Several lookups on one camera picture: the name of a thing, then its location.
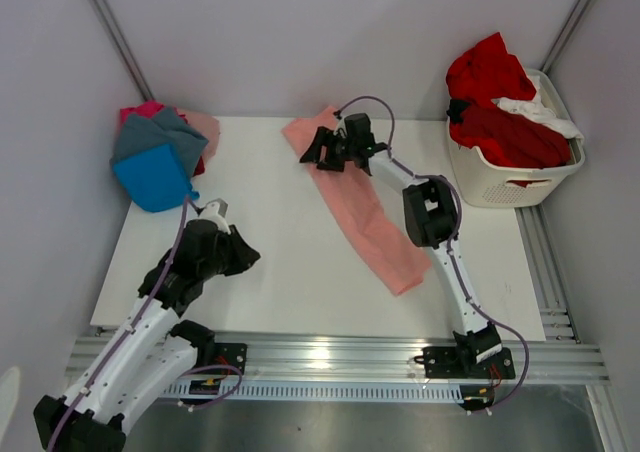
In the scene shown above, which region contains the dark red shirt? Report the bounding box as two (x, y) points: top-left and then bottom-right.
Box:
(450, 103), (571, 169)

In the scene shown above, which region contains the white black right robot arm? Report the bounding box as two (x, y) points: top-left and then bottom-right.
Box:
(300, 112), (503, 376)

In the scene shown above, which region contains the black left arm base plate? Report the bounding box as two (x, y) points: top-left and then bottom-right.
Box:
(194, 342), (248, 373)

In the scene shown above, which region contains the white slotted cable duct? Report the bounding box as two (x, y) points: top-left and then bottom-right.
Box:
(160, 379), (463, 404)

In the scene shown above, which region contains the bright red shirt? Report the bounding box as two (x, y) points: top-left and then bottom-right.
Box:
(445, 32), (536, 108)

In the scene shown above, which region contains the red folded shirt in stack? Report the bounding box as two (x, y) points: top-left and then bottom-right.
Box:
(193, 156), (206, 177)

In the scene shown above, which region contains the left aluminium corner post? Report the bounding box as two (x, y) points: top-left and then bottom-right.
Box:
(87, 0), (154, 101)

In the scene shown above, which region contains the blue folded t shirt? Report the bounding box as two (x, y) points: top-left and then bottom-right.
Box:
(112, 144), (200, 213)

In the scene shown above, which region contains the aluminium corner post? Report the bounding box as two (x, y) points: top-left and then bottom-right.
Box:
(87, 0), (154, 101)
(540, 0), (597, 74)

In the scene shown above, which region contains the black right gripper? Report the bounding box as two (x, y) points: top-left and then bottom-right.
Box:
(301, 127), (357, 173)

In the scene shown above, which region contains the white shirt in basket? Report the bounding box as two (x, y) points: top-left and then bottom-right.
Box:
(492, 76), (584, 140)

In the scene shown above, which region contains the grey blue folded shirt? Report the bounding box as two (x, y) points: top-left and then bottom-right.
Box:
(110, 108), (209, 177)

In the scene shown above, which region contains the white laundry basket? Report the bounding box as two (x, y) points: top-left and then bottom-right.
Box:
(447, 70), (586, 208)

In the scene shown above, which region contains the right aluminium corner post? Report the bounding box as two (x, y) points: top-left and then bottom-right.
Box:
(540, 0), (597, 74)

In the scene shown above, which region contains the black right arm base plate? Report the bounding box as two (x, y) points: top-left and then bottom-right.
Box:
(413, 346), (516, 380)

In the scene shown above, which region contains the black garment in basket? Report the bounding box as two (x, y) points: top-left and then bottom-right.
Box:
(446, 98), (472, 124)

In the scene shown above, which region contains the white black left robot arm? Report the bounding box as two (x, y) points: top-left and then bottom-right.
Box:
(33, 219), (260, 451)

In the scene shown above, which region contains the pale pink folded shirt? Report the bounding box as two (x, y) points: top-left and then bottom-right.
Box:
(177, 108), (220, 163)

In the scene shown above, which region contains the magenta folded shirt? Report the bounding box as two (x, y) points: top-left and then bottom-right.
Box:
(119, 101), (165, 124)

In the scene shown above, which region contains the salmon pink t shirt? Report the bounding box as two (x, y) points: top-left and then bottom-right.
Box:
(281, 104), (433, 298)

